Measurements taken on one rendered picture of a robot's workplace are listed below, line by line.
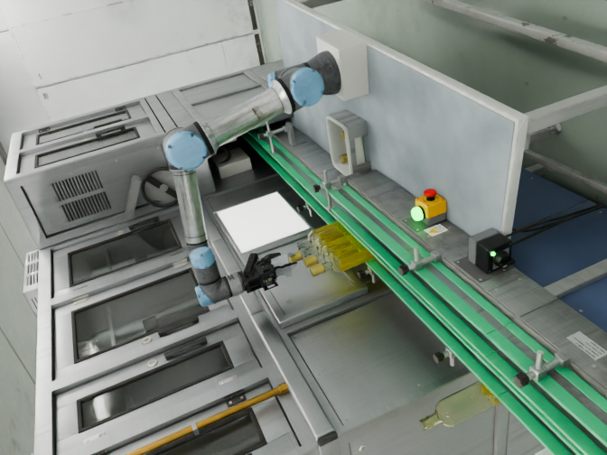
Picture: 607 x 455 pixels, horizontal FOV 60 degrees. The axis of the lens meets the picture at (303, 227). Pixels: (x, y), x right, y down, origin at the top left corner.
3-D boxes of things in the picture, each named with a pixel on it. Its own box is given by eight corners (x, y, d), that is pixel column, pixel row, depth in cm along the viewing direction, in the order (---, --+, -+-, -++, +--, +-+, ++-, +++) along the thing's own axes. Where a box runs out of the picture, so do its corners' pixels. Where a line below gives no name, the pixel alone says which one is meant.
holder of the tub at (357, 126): (352, 170, 225) (336, 175, 223) (345, 108, 211) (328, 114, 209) (373, 185, 211) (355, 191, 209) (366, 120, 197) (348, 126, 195)
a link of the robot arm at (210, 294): (195, 290, 173) (203, 312, 176) (228, 278, 176) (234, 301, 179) (191, 282, 180) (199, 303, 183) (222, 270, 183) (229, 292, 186)
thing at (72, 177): (187, 147, 332) (40, 192, 309) (170, 89, 312) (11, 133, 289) (216, 190, 275) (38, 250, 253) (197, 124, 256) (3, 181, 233)
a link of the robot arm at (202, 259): (185, 247, 180) (195, 276, 184) (190, 258, 169) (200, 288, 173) (208, 240, 182) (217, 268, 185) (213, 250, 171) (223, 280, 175)
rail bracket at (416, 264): (436, 255, 155) (396, 271, 151) (435, 234, 151) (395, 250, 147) (444, 262, 152) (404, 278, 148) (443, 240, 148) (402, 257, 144)
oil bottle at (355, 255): (379, 246, 191) (326, 267, 186) (378, 233, 188) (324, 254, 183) (387, 254, 187) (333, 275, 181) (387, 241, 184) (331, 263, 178)
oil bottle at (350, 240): (372, 238, 196) (320, 259, 190) (370, 226, 193) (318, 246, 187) (379, 246, 191) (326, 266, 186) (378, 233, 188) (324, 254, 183)
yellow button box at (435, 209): (434, 209, 172) (415, 217, 170) (434, 189, 168) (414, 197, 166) (448, 218, 166) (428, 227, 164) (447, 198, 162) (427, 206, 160)
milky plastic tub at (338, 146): (350, 159, 222) (331, 165, 220) (344, 108, 210) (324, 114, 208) (370, 174, 208) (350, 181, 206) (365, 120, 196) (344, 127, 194)
